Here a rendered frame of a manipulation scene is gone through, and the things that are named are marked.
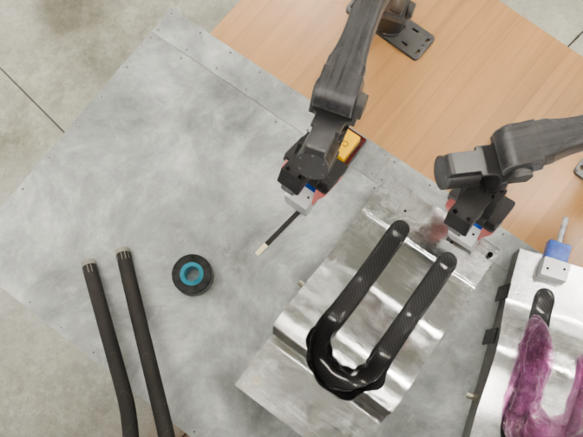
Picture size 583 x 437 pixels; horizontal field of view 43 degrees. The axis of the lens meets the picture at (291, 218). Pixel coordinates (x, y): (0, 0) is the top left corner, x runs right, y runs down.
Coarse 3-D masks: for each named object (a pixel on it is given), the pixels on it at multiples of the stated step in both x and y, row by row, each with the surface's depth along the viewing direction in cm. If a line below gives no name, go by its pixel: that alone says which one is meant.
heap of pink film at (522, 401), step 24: (528, 336) 137; (528, 360) 133; (552, 360) 135; (528, 384) 132; (576, 384) 132; (504, 408) 135; (528, 408) 133; (576, 408) 132; (504, 432) 135; (528, 432) 132; (552, 432) 132; (576, 432) 132
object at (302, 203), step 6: (306, 186) 140; (312, 186) 140; (300, 192) 138; (306, 192) 138; (312, 192) 138; (288, 198) 138; (294, 198) 138; (300, 198) 138; (306, 198) 138; (312, 198) 138; (288, 204) 143; (294, 204) 139; (300, 204) 138; (306, 204) 138; (300, 210) 140; (306, 210) 138
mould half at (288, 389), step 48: (384, 192) 145; (432, 240) 142; (480, 240) 142; (336, 288) 140; (384, 288) 141; (288, 336) 135; (336, 336) 134; (432, 336) 138; (240, 384) 140; (288, 384) 139; (384, 384) 132; (336, 432) 137
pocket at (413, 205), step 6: (408, 198) 148; (414, 198) 146; (402, 204) 146; (408, 204) 147; (414, 204) 147; (420, 204) 147; (426, 204) 146; (402, 210) 147; (408, 210) 147; (414, 210) 147; (420, 210) 147; (426, 210) 147; (414, 216) 147; (420, 216) 146; (426, 216) 146; (420, 222) 146
